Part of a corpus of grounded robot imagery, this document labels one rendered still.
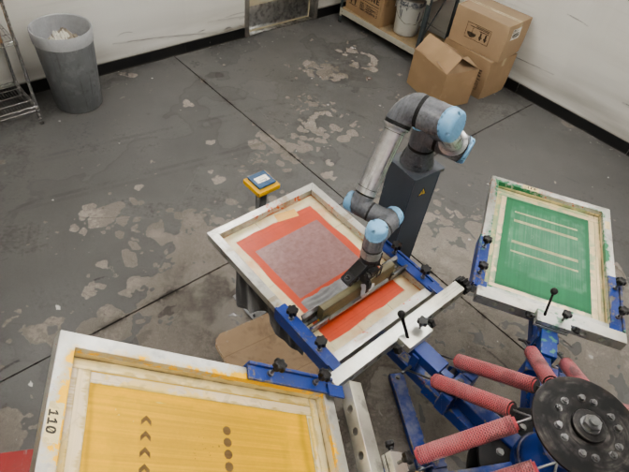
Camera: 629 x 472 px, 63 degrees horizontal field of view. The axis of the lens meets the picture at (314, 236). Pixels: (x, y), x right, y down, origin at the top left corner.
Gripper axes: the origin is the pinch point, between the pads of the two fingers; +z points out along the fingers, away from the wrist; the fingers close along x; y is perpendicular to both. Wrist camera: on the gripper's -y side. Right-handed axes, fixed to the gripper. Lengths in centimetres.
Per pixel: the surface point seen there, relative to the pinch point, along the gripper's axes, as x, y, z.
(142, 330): 99, -53, 101
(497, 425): -68, -15, -23
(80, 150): 273, -14, 101
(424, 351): -34.7, -0.7, -3.1
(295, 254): 32.5, -4.1, 5.5
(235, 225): 58, -17, 2
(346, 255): 19.3, 13.6, 5.5
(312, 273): 20.1, -5.2, 5.5
